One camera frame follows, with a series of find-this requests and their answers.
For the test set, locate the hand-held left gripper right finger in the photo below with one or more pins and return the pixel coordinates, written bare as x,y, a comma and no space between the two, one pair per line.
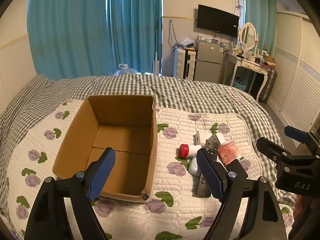
210,175

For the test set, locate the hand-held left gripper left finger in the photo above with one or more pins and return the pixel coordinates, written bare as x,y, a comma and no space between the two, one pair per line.
102,175

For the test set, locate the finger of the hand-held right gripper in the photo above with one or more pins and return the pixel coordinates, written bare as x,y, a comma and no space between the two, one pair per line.
296,133
270,148

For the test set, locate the white earbuds case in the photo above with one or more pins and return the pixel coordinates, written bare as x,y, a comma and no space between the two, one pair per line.
193,166

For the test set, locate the pink clear clip box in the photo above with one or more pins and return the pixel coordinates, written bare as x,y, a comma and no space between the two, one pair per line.
228,153

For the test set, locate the black remote control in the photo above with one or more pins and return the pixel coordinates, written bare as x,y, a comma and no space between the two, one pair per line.
212,147

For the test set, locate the white bottle with red cap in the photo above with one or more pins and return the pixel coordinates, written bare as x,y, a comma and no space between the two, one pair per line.
191,151

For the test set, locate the white handheld thermometer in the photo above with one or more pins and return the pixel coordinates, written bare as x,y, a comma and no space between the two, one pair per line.
218,138

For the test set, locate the brown cardboard box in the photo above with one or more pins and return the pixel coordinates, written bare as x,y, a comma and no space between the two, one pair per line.
120,140

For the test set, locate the person's right hand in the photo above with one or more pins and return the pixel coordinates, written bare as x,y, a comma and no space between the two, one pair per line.
303,208

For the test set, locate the white floral quilted blanket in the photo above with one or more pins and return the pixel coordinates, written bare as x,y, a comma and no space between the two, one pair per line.
175,212

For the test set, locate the brown suitcase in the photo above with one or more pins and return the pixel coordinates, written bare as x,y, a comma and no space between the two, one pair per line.
268,85

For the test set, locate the white louvred wardrobe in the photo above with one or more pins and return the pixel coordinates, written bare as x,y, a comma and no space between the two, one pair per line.
295,67

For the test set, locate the patterned bin under table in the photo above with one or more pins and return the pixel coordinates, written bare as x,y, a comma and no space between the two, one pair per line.
239,83

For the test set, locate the grey checked bedsheet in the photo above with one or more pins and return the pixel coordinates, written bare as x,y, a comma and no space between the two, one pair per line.
190,92

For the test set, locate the white vanity table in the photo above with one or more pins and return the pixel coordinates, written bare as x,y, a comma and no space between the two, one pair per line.
246,63

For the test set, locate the silver small refrigerator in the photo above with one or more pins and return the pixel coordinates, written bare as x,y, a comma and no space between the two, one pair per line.
208,62

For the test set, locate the clear water jug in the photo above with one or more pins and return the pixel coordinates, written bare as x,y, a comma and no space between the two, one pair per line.
125,70

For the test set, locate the white oval vanity mirror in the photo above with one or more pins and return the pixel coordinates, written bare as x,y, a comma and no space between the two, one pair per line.
248,36

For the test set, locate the white hard suitcase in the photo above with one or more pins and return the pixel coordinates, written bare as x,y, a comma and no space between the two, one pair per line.
181,63

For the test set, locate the white flat mop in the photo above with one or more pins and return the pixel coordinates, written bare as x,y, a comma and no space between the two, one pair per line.
157,65

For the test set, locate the narrow teal curtain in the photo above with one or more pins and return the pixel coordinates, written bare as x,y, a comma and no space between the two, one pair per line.
260,15

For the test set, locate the clear plastic bag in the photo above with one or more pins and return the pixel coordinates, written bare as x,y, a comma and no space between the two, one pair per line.
187,42

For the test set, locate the teal window curtain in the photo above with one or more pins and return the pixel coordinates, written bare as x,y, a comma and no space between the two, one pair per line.
135,25
67,27

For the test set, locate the black wall television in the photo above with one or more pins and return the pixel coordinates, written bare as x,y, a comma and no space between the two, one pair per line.
217,21

